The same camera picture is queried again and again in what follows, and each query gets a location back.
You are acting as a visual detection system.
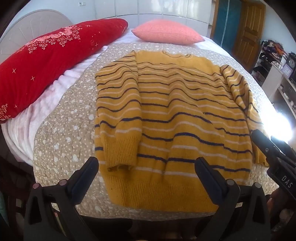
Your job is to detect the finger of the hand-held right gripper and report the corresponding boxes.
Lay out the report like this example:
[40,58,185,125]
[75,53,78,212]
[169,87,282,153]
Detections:
[251,129,296,167]

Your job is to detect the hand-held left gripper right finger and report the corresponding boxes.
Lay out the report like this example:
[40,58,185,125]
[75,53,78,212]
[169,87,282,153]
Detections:
[195,157,271,241]

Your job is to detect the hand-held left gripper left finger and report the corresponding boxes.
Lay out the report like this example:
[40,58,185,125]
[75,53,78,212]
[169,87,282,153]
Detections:
[23,157,100,241]

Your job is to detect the yellow striped sweater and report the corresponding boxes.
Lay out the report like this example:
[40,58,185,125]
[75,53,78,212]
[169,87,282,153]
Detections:
[94,50,270,212]

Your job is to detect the pile of clothes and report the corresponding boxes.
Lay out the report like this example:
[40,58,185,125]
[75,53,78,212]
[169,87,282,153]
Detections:
[261,39,287,57]

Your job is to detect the white cabinet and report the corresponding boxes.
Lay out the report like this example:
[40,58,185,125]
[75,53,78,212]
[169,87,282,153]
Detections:
[269,62,296,116]

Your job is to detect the beige dotted quilt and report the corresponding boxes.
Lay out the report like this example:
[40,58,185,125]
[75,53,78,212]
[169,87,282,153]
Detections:
[33,42,281,219]

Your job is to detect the shoe rack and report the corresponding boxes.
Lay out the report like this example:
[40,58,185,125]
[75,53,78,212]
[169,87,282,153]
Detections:
[251,40,287,86]

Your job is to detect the white bed sheet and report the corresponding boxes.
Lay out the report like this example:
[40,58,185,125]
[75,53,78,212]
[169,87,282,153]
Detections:
[1,28,225,166]

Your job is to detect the black ornate clock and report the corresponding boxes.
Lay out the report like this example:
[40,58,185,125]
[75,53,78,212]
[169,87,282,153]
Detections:
[286,52,296,70]

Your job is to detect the wooden door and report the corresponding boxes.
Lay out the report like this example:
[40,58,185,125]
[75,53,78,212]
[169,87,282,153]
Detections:
[232,2,266,70]

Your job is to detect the teal door curtain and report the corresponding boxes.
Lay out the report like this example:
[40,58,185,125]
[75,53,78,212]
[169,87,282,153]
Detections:
[213,0,242,48]

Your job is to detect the red floral pillow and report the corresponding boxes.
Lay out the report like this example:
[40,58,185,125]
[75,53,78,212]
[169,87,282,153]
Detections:
[0,18,129,121]

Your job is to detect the pink pillow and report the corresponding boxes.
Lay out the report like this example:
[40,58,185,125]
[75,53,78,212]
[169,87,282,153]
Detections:
[131,19,206,45]

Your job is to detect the white glossy wardrobe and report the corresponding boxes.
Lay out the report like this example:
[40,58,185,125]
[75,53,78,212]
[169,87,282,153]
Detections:
[69,0,219,39]

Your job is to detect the white headboard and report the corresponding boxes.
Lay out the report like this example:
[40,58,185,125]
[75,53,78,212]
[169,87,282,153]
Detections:
[0,9,74,64]

